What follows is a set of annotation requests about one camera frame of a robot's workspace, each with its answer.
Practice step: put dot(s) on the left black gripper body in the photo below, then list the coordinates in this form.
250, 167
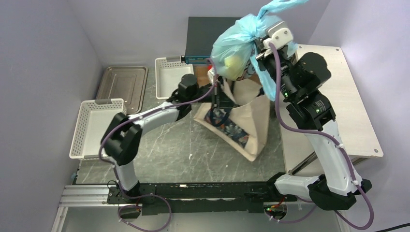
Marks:
217, 93

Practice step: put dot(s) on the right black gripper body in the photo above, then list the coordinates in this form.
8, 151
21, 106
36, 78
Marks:
287, 87

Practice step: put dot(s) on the light blue plastic grocery bag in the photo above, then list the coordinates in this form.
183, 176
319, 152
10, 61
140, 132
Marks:
239, 38

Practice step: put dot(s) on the beige canvas tote bag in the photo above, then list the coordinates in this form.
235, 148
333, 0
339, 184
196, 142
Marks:
245, 126

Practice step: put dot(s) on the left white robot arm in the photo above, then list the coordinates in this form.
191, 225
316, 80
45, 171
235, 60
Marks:
120, 143

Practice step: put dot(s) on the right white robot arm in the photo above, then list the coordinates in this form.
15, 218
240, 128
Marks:
299, 83

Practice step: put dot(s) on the yellow lemon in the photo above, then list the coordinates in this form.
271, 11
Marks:
234, 67

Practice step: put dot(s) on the wooden board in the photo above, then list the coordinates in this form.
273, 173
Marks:
201, 72

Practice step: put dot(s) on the white perforated basket rear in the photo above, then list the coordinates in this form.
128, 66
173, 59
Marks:
168, 73

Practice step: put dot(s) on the white perforated basket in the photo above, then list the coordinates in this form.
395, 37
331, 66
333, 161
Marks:
93, 119
168, 73

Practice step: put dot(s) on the white shelf table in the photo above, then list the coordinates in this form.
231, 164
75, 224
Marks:
354, 125

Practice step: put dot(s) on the metal tray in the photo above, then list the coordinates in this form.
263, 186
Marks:
126, 82

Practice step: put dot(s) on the white perforated basket left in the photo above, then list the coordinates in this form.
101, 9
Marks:
93, 119

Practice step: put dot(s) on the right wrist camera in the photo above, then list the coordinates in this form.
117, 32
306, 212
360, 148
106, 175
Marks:
279, 35

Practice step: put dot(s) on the network switch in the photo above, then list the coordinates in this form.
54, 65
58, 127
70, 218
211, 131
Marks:
202, 32

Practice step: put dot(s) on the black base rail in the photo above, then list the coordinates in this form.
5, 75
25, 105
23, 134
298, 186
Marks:
251, 197

